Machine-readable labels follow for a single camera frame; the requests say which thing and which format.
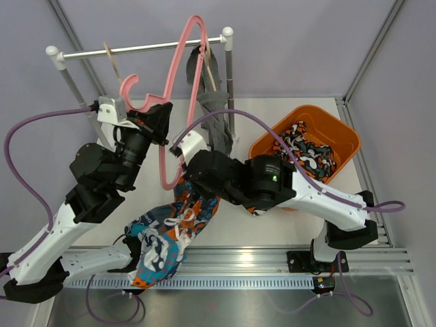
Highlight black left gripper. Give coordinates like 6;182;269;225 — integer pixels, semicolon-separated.
114;102;172;190

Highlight blue orange patterned shorts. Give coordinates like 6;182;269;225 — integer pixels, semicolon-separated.
124;178;220;289

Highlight orange black camouflage shorts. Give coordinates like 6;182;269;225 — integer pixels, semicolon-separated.
280;121;337;183

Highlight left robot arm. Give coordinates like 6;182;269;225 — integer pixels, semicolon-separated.
1;102;173;304

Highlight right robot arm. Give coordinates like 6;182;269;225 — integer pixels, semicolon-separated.
184;150;378;273

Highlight grey sweat shorts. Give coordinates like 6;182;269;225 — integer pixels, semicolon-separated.
185;46;235;158

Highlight beige hanger with grey shorts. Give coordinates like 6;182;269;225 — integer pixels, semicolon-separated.
204;45;217;92

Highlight white and metal clothes rack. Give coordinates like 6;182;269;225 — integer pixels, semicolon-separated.
45;26;240;137

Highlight orange plastic basket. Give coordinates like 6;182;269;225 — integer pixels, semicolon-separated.
248;104;362;213

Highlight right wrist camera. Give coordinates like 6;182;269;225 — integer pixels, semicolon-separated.
169;130;208;164

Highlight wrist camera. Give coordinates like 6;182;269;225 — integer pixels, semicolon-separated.
91;95;127;126
169;130;208;164

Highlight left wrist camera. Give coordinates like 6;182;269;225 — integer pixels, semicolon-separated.
91;95;127;126

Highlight white slotted cable duct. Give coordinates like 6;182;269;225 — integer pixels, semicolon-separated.
67;275;314;290

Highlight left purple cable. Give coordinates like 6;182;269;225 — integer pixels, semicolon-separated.
0;106;147;324

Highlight purple cable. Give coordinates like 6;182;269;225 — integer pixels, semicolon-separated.
0;106;147;324
170;109;407;317

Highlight aluminium mounting rail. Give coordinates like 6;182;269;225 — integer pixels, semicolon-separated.
178;247;414;277

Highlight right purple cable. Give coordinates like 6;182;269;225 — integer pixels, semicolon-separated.
170;109;407;317

